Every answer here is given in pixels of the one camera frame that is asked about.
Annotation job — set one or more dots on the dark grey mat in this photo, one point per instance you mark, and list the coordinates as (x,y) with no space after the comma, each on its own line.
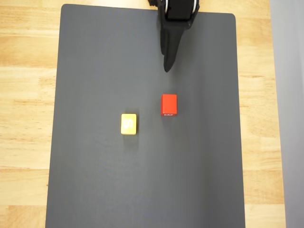
(118,178)

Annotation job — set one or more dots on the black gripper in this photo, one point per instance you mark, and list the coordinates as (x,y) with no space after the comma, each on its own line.
(178,12)

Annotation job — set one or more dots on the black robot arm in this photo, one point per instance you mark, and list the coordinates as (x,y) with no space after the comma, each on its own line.
(179,9)

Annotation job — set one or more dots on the yellow wooden cube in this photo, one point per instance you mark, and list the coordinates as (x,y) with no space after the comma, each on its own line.
(128,124)

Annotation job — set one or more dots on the red wooden cube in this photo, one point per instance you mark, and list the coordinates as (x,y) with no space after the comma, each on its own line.
(169,104)

